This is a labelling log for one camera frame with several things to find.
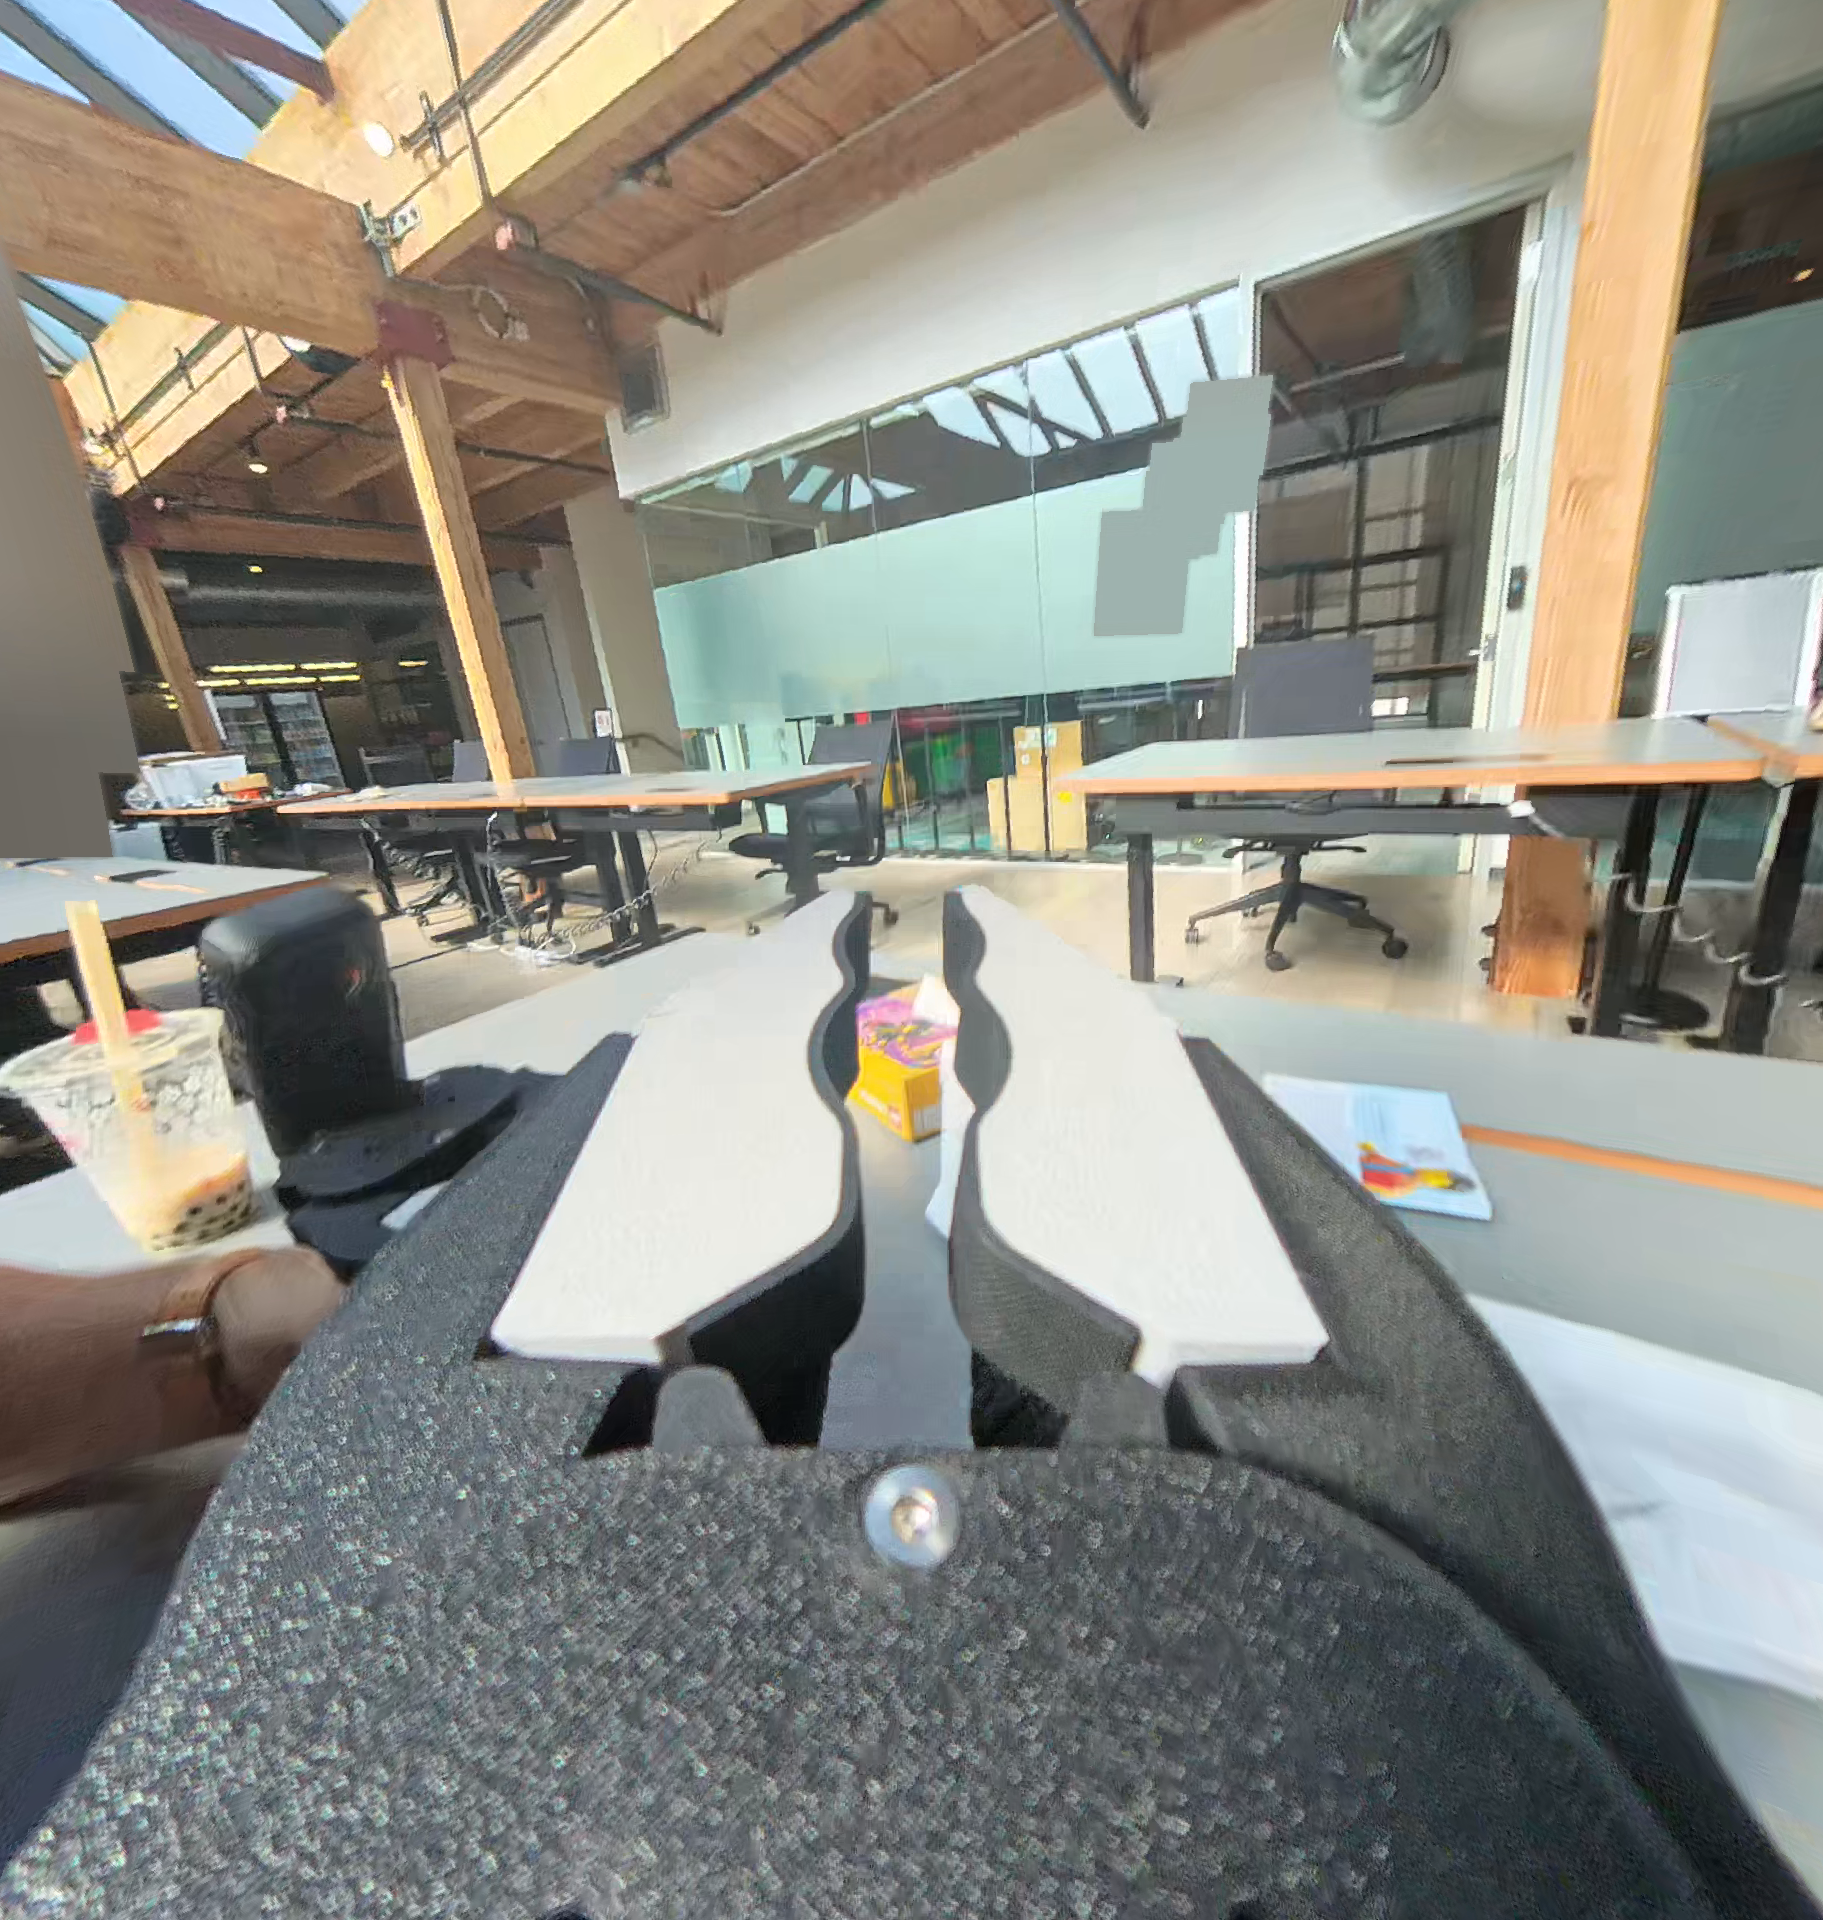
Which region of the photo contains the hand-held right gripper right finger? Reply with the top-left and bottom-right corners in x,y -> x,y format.
941,885 -> 1330,1445

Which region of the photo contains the full white paper bag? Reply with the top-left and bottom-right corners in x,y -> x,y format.
1466,1292 -> 1823,1719

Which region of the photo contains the brown leather wristwatch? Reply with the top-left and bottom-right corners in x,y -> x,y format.
138,1260 -> 237,1428

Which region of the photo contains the black office chair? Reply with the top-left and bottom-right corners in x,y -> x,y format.
1184,841 -> 1412,973
729,721 -> 903,934

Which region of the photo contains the large yellow lego box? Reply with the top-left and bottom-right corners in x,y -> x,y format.
846,982 -> 962,1145

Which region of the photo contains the wooden-edged desk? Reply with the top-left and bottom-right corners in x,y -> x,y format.
1055,718 -> 1771,1038
273,764 -> 874,962
0,857 -> 328,978
1706,707 -> 1823,1053

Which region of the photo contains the person's left hand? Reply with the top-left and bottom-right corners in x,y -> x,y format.
221,1246 -> 350,1425

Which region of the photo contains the person's left forearm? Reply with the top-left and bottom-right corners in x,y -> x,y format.
0,1258 -> 229,1520

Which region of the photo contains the spiral metal duct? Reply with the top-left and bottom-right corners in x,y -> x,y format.
1330,0 -> 1452,128

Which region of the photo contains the bubble tea plastic cup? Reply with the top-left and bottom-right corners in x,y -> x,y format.
0,1007 -> 257,1253

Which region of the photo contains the wooden support column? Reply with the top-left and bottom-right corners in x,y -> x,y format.
384,307 -> 542,782
115,541 -> 224,752
1493,0 -> 1727,999

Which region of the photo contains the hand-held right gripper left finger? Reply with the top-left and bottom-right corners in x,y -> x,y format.
490,890 -> 872,1445

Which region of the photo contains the glass door drinks fridge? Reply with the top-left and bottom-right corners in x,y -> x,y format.
197,689 -> 347,794

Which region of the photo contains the grey desk monitor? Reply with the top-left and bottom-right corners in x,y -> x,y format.
1234,644 -> 1378,737
1653,568 -> 1823,721

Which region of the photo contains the minifigure instruction booklet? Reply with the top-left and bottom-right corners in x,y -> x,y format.
1264,1072 -> 1496,1221

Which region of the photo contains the tan paper straw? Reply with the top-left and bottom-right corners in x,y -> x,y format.
66,900 -> 155,1118

